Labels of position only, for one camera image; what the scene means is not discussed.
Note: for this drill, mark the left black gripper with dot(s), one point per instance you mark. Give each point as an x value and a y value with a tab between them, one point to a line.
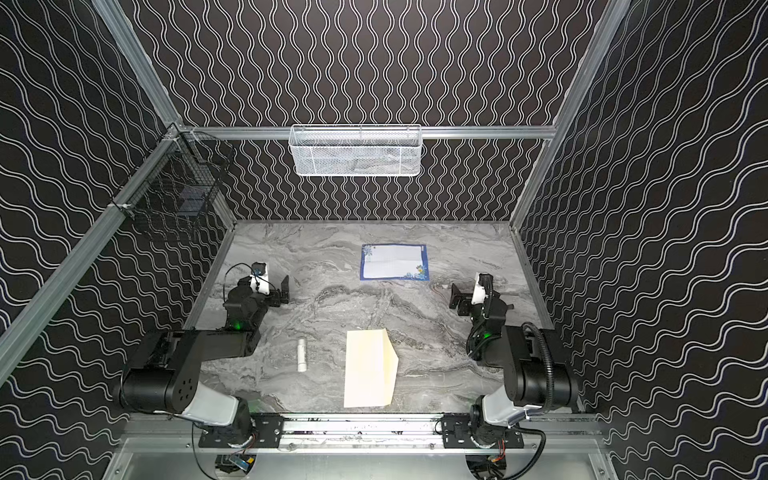
273	293

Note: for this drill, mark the blue bordered white letter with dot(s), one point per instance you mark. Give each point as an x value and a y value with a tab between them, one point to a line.
394	262

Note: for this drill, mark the cream yellow envelope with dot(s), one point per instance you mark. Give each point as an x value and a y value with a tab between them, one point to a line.
371	365

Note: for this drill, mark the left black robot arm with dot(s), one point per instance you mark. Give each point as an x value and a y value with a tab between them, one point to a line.
163	375

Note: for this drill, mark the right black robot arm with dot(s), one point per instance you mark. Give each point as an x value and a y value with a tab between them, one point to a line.
536	376

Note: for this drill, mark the white glue stick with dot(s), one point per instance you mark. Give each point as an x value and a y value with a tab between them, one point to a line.
302	355

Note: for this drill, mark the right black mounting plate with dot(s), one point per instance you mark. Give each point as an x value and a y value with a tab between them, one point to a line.
483	433

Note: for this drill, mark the black mounting plate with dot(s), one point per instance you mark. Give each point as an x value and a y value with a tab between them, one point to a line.
483	433
240	432

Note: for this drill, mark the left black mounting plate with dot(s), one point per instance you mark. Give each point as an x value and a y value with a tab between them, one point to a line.
240	432

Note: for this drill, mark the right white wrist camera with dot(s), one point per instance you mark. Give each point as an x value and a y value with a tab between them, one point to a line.
483	288

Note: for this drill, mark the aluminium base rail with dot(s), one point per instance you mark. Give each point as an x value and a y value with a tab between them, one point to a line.
398	433

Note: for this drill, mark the white wire mesh basket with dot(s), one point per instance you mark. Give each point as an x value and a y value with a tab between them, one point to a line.
356	150

